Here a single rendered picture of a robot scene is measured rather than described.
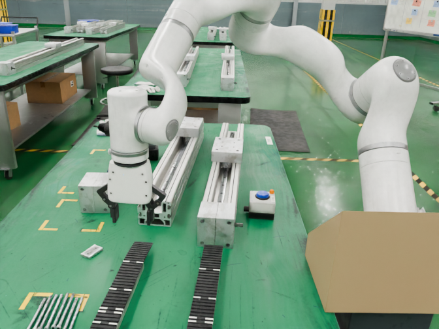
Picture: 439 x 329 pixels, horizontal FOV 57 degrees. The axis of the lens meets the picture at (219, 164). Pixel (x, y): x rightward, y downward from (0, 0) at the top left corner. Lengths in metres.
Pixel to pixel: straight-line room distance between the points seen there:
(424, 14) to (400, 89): 5.72
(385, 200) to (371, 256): 0.16
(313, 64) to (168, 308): 0.70
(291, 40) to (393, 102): 0.30
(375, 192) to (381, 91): 0.25
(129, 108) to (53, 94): 4.06
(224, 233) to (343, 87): 0.51
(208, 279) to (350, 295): 0.32
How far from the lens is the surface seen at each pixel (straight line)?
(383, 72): 1.08
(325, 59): 1.10
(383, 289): 0.99
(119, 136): 0.89
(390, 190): 1.03
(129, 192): 0.95
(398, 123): 1.09
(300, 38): 1.10
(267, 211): 1.27
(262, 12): 1.06
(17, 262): 1.18
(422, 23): 6.79
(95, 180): 1.33
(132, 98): 0.86
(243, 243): 1.17
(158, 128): 0.83
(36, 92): 4.97
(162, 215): 1.22
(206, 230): 1.11
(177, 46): 0.98
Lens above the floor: 1.43
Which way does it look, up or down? 23 degrees down
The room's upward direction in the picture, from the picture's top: 2 degrees clockwise
